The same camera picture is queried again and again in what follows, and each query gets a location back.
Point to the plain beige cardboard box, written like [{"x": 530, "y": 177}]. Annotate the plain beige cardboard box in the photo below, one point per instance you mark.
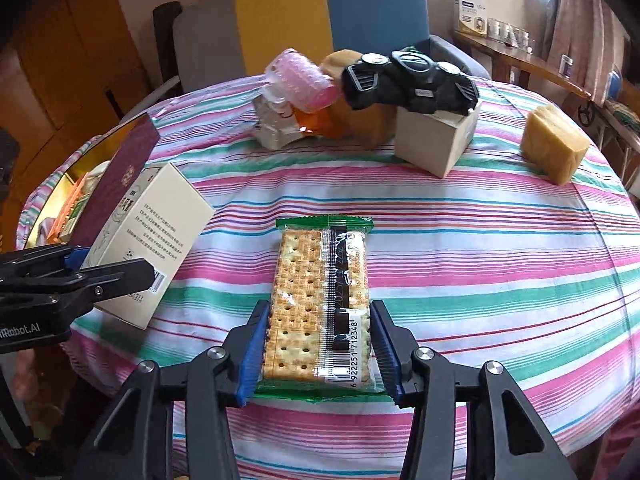
[{"x": 430, "y": 140}]

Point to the row of clear glass cups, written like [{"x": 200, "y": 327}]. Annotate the row of clear glass cups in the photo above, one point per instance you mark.
[{"x": 507, "y": 32}]

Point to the green cracker packet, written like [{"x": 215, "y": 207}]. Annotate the green cracker packet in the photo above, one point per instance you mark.
[{"x": 300, "y": 280}]

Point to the white printed cardboard box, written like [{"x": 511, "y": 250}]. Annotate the white printed cardboard box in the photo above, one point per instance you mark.
[{"x": 160, "y": 220}]

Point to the wooden desk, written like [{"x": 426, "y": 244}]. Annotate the wooden desk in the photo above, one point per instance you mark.
[{"x": 530, "y": 62}]

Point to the gold tin container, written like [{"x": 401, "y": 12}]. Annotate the gold tin container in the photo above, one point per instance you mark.
[{"x": 125, "y": 175}]

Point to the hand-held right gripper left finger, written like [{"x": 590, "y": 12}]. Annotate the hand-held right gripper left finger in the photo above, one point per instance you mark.
[{"x": 252, "y": 360}]

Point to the wooden wardrobe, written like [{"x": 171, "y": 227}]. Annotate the wooden wardrobe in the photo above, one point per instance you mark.
[{"x": 60, "y": 60}]

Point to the large yellow sponge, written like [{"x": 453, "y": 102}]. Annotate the large yellow sponge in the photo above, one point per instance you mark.
[{"x": 370, "y": 125}]

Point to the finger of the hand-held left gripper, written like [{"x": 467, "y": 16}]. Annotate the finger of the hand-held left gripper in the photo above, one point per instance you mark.
[
  {"x": 120, "y": 280},
  {"x": 77, "y": 256}
]

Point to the grey yellow blue chair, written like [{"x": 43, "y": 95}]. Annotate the grey yellow blue chair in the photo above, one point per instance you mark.
[{"x": 280, "y": 20}]

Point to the green white cloth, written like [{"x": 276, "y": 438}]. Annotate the green white cloth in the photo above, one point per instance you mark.
[{"x": 625, "y": 112}]

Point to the floral curtain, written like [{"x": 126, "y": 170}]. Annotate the floral curtain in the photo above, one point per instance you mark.
[{"x": 585, "y": 20}]

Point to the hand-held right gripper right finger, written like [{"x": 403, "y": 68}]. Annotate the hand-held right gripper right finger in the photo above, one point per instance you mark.
[{"x": 382, "y": 355}]

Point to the pink green striped tablecloth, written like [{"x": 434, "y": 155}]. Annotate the pink green striped tablecloth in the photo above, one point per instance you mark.
[{"x": 450, "y": 260}]

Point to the small yellow sponge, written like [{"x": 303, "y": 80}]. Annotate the small yellow sponge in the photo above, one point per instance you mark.
[{"x": 555, "y": 145}]

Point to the small lidded jar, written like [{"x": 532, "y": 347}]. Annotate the small lidded jar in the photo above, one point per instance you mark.
[{"x": 565, "y": 66}]

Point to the black car vent panel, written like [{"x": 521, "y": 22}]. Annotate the black car vent panel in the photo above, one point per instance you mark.
[{"x": 415, "y": 85}]

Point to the pink ribbed bottle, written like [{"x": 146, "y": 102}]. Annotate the pink ribbed bottle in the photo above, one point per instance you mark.
[{"x": 305, "y": 80}]

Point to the silver orange snack bag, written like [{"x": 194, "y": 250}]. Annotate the silver orange snack bag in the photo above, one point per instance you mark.
[{"x": 272, "y": 130}]

